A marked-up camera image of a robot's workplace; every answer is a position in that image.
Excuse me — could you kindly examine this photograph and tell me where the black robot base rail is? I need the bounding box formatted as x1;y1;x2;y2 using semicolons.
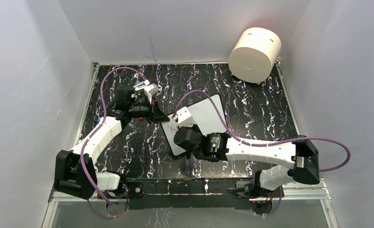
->
125;178;277;209

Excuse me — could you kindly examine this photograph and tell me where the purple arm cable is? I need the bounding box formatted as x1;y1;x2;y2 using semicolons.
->
174;89;352;218
80;66;148;219

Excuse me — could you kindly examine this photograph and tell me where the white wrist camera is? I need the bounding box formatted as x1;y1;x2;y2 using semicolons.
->
171;107;196;128
135;83;159;104

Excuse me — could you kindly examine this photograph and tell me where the black framed whiteboard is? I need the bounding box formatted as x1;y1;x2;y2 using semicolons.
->
160;98;227;156

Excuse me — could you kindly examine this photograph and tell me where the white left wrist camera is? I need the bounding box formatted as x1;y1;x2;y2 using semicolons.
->
135;83;159;104

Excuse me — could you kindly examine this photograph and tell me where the cream cylindrical container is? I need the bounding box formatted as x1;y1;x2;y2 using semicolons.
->
228;27;281;84

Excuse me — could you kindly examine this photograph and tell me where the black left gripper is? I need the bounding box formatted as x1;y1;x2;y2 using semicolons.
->
130;98;170;125

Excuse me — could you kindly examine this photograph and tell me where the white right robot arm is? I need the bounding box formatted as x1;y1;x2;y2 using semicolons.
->
173;127;320;197

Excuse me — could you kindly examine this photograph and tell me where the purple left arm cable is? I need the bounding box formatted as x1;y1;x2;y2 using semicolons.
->
80;66;148;219

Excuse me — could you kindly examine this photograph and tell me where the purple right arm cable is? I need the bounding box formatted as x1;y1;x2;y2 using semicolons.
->
174;89;352;218

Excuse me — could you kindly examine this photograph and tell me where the teal and cream eraser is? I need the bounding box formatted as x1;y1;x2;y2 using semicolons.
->
133;80;150;92

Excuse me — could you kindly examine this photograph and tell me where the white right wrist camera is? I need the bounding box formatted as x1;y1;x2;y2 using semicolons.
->
171;107;196;128

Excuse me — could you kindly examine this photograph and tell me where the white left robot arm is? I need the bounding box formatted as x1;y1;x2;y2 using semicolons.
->
54;84;169;202

